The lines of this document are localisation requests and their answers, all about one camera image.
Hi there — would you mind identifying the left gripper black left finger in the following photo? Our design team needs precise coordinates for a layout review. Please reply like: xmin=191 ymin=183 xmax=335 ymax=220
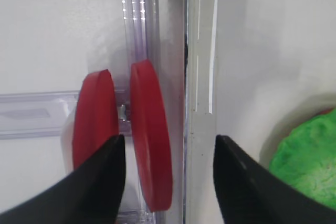
xmin=1 ymin=135 xmax=125 ymax=223

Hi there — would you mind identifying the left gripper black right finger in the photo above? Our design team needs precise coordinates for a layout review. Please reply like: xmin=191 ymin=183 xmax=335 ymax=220
xmin=213 ymin=135 xmax=335 ymax=224

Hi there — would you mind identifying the green lettuce on tray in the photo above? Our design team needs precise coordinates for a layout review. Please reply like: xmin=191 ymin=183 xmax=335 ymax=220
xmin=268 ymin=110 xmax=335 ymax=209

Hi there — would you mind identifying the left red tomato slice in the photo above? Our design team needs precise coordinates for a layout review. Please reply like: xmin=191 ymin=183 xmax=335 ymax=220
xmin=72 ymin=69 xmax=119 ymax=169

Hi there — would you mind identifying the red tomato slice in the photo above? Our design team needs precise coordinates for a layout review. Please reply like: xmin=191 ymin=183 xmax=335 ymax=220
xmin=72 ymin=69 xmax=119 ymax=169
xmin=130 ymin=60 xmax=173 ymax=212

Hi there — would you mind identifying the right red tomato slice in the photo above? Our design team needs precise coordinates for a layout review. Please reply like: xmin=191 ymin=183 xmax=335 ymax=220
xmin=130 ymin=60 xmax=173 ymax=212

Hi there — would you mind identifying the white metal tray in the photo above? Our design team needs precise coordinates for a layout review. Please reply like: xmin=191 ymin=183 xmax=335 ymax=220
xmin=186 ymin=0 xmax=335 ymax=223

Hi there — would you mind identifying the clear tomato holder rail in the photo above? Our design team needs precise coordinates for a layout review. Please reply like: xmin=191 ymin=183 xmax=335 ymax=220
xmin=1 ymin=0 xmax=185 ymax=223

